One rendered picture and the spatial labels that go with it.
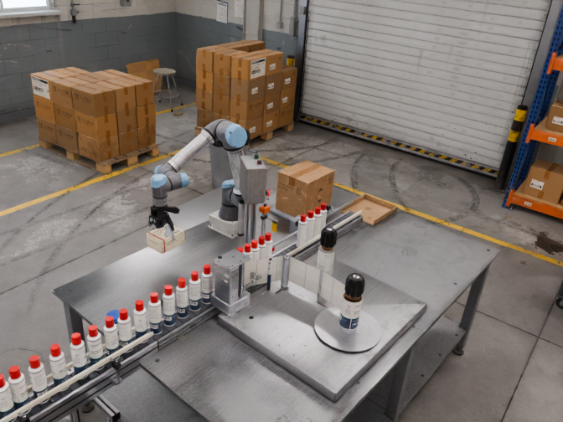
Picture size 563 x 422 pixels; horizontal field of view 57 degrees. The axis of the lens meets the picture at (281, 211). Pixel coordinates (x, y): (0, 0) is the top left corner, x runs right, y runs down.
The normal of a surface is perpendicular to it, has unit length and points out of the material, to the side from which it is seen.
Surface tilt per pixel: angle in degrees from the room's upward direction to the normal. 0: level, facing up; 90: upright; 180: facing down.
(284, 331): 0
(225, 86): 90
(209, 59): 90
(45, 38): 90
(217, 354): 0
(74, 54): 90
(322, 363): 0
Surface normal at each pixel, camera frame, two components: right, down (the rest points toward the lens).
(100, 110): 0.80, 0.34
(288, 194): -0.64, 0.32
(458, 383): 0.07, -0.88
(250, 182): 0.26, 0.47
